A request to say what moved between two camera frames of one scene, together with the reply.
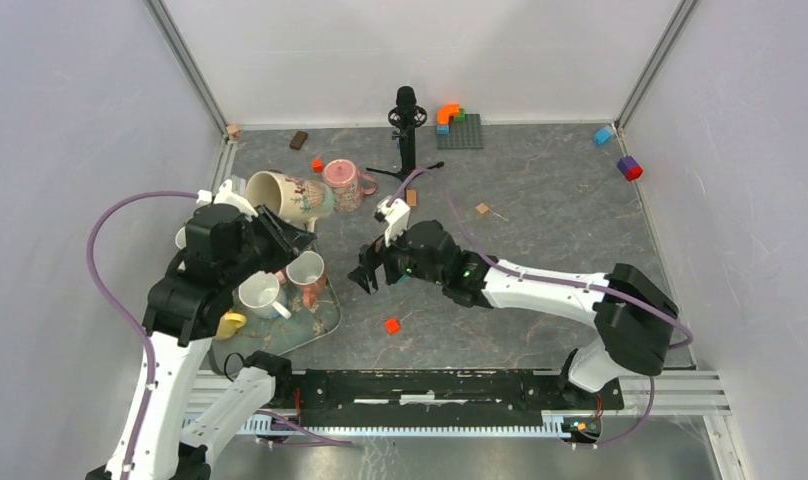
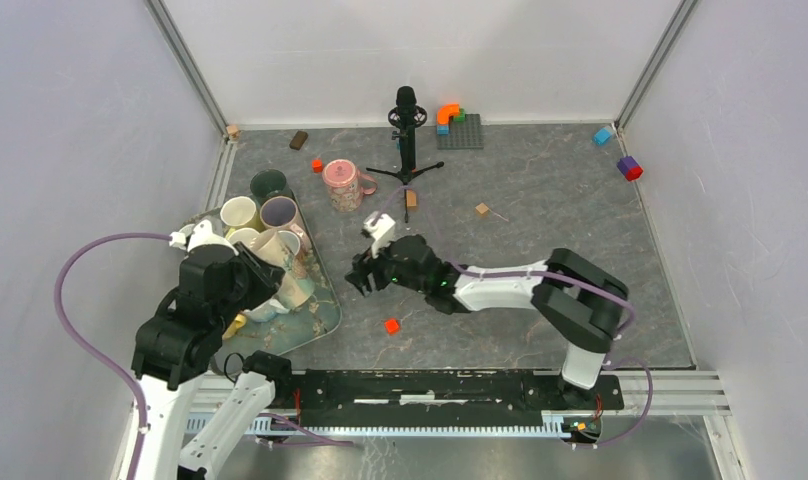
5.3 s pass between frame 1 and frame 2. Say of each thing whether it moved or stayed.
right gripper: stayed
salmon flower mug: moved
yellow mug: stayed
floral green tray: stayed
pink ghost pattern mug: stayed
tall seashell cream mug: moved
